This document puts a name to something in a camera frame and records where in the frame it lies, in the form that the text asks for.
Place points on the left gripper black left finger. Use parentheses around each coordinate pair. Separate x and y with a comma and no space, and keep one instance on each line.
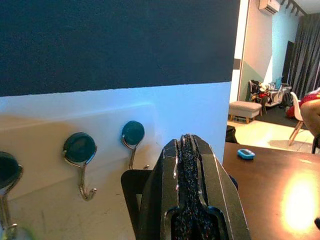
(160,180)

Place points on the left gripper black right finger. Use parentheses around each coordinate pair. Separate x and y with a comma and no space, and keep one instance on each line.
(217,185)

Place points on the teal magnetic metal hook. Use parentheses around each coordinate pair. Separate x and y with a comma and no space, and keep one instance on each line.
(79,147)
(133,131)
(7,167)

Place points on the white hook board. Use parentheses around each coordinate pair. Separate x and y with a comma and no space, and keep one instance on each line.
(37,205)

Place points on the small blue device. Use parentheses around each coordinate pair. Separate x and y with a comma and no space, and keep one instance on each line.
(246,153)

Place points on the grey ottoman with wooden legs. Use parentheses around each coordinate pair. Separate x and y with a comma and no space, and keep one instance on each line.
(243,107)

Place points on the cluttered white table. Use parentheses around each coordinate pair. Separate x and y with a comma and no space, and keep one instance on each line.
(272,96)

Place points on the white chair with wooden legs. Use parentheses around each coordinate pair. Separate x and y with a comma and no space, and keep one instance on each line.
(296,102)

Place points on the dark grey curtain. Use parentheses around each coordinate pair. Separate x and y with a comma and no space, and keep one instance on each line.
(307,50)

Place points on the white air conditioner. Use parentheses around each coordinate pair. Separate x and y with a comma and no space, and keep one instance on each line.
(270,5)

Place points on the black track light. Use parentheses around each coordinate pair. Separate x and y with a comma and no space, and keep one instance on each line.
(292,6)

